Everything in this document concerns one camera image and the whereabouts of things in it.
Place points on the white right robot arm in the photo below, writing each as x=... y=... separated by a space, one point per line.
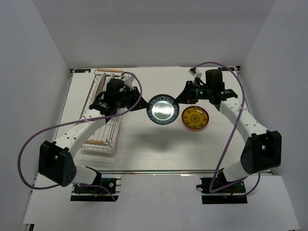
x=263 y=148

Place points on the yellow patterned plate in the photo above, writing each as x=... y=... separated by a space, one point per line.
x=195 y=110

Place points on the blue patterned plate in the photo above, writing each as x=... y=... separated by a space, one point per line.
x=162 y=109

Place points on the clear plastic drip tray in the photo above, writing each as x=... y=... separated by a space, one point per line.
x=104 y=139

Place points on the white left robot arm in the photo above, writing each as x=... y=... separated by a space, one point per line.
x=56 y=159

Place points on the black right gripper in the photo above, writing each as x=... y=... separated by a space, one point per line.
x=186 y=96

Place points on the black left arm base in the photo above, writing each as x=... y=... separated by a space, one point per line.
x=103 y=189

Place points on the orange plate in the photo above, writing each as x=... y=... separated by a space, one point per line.
x=195 y=123

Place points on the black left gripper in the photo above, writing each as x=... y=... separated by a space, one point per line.
x=136 y=94

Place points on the white plate red lettering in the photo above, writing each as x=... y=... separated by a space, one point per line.
x=99 y=85

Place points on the wire dish rack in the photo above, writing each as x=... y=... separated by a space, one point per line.
x=97 y=72

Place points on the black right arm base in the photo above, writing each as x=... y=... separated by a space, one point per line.
x=221 y=192

